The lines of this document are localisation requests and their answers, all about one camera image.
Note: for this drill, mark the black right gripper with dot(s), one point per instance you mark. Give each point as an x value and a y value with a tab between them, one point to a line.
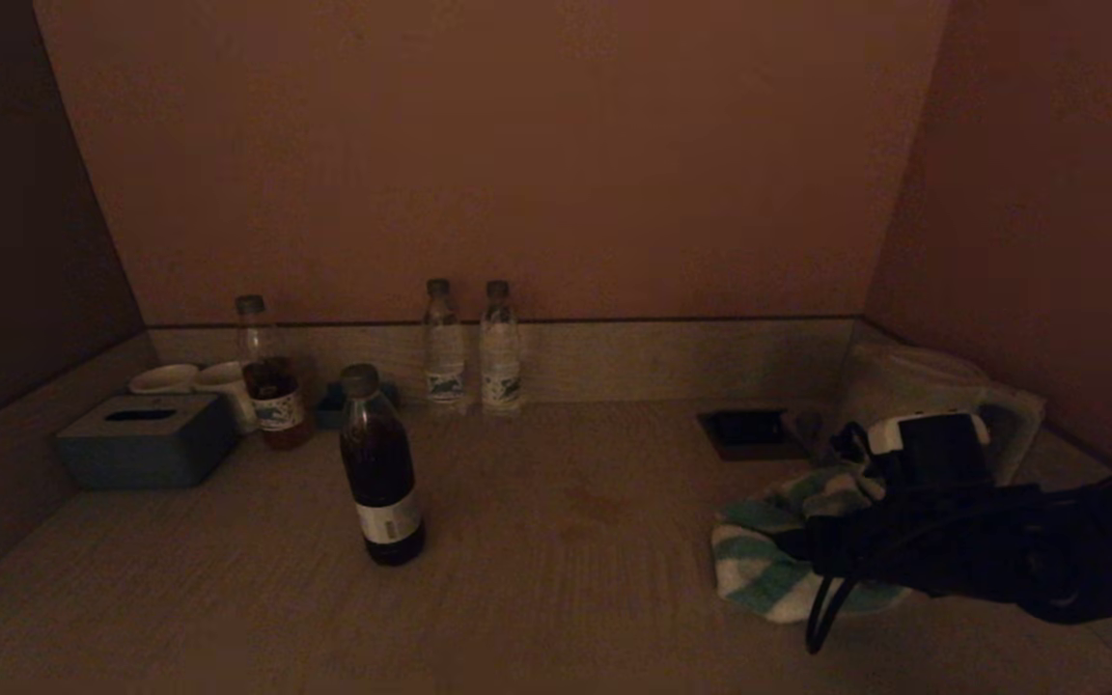
942	541

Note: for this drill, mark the teal white striped towel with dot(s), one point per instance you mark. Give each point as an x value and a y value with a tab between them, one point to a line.
759	579

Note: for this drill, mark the dark tea bottle white label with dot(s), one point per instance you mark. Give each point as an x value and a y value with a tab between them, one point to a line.
380	473

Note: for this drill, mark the black recessed socket panel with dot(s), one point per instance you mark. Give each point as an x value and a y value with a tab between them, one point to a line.
749	434

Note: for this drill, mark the white electric kettle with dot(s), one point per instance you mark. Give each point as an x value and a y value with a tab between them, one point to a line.
913	376

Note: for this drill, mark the clear water bottle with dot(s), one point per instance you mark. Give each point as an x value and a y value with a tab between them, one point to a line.
501	357
444	357

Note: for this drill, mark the small blue tray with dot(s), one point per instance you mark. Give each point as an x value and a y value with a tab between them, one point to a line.
327	413

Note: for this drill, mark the half-full tea bottle blue label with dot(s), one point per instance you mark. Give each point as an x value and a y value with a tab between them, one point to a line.
276	410

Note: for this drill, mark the blue-grey tissue box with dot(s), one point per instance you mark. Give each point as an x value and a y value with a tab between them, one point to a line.
146	454

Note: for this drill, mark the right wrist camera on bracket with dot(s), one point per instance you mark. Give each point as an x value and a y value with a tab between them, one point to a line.
855	449

